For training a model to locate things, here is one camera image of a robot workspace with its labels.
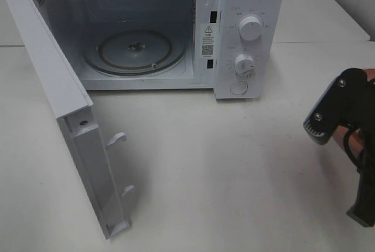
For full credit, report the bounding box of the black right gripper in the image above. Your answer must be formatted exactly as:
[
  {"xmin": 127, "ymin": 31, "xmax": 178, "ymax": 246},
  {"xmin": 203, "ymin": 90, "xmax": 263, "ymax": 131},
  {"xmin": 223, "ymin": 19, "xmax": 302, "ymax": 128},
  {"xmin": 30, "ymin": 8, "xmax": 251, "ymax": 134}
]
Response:
[{"xmin": 339, "ymin": 79, "xmax": 374, "ymax": 227}]

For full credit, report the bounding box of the pink round plate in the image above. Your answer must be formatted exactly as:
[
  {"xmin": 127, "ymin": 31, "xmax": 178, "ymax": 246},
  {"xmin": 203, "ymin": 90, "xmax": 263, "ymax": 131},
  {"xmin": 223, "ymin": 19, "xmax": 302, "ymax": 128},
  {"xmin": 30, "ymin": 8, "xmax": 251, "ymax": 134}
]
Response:
[{"xmin": 333, "ymin": 69, "xmax": 374, "ymax": 158}]

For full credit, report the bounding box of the round white door button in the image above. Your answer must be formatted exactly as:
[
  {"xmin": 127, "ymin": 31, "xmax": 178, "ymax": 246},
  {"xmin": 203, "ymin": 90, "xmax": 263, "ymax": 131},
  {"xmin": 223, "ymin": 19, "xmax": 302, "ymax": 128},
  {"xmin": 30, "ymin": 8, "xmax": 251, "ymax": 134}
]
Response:
[{"xmin": 230, "ymin": 81, "xmax": 248, "ymax": 96}]

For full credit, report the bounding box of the white timer knob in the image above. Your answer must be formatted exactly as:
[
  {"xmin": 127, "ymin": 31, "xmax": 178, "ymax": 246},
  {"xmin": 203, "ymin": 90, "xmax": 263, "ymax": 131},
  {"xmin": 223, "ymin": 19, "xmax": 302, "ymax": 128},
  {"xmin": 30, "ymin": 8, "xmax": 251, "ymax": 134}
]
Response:
[{"xmin": 234, "ymin": 54, "xmax": 255, "ymax": 75}]

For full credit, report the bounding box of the white microwave door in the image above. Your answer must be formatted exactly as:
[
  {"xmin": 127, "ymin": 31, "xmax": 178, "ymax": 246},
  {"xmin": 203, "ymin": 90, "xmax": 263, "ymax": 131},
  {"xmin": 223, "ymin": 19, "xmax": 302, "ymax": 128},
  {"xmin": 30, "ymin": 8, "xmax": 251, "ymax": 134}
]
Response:
[{"xmin": 6, "ymin": 0, "xmax": 130, "ymax": 239}]

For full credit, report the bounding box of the upper white power knob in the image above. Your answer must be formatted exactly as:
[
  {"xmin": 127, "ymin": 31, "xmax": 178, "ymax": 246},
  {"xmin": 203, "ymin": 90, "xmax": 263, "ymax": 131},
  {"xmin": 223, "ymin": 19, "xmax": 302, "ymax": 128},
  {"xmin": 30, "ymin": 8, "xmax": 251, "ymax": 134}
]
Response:
[{"xmin": 238, "ymin": 15, "xmax": 263, "ymax": 41}]

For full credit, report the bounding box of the white microwave oven body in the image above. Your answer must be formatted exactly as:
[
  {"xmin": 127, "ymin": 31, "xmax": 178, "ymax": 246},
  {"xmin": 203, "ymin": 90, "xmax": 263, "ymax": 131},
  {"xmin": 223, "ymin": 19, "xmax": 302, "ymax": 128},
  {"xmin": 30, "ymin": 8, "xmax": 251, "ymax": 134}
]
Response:
[{"xmin": 37, "ymin": 0, "xmax": 282, "ymax": 99}]

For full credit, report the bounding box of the black right camera cable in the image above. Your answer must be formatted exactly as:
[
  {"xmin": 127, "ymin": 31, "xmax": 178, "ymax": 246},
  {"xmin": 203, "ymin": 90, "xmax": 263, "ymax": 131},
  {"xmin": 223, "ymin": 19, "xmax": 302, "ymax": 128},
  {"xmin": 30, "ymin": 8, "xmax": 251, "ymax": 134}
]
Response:
[{"xmin": 342, "ymin": 127, "xmax": 367, "ymax": 173}]

